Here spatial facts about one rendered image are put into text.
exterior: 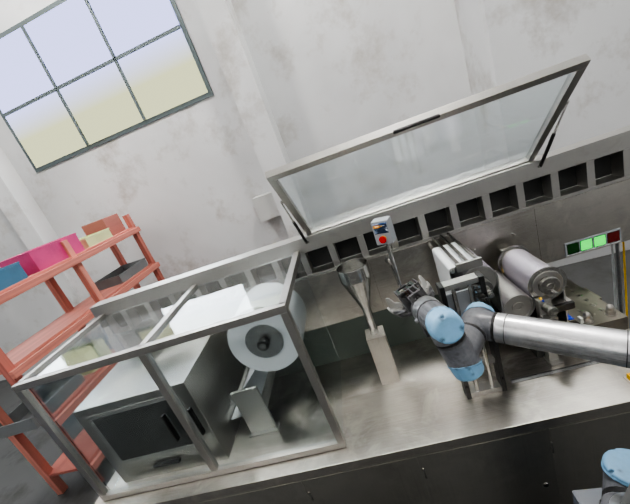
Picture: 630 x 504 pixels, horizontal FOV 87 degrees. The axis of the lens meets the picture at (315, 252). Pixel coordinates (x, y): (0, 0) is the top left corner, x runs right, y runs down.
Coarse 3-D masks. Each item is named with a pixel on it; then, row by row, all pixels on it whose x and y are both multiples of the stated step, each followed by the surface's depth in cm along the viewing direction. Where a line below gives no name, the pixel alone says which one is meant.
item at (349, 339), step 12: (384, 312) 178; (336, 324) 182; (348, 324) 182; (360, 324) 181; (384, 324) 181; (396, 324) 180; (408, 324) 180; (336, 336) 185; (348, 336) 184; (360, 336) 184; (396, 336) 183; (408, 336) 183; (420, 336) 182; (336, 348) 187; (348, 348) 187; (360, 348) 187
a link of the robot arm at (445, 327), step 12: (432, 300) 83; (420, 312) 82; (432, 312) 77; (444, 312) 74; (432, 324) 74; (444, 324) 73; (456, 324) 73; (432, 336) 76; (444, 336) 74; (456, 336) 74
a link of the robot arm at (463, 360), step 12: (468, 336) 80; (480, 336) 81; (444, 348) 77; (456, 348) 76; (468, 348) 77; (480, 348) 80; (444, 360) 81; (456, 360) 77; (468, 360) 77; (480, 360) 79; (456, 372) 79; (468, 372) 77; (480, 372) 77
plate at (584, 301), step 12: (576, 288) 157; (576, 300) 150; (588, 300) 148; (600, 300) 145; (576, 312) 144; (600, 312) 139; (588, 324) 136; (600, 324) 134; (612, 324) 134; (624, 324) 134
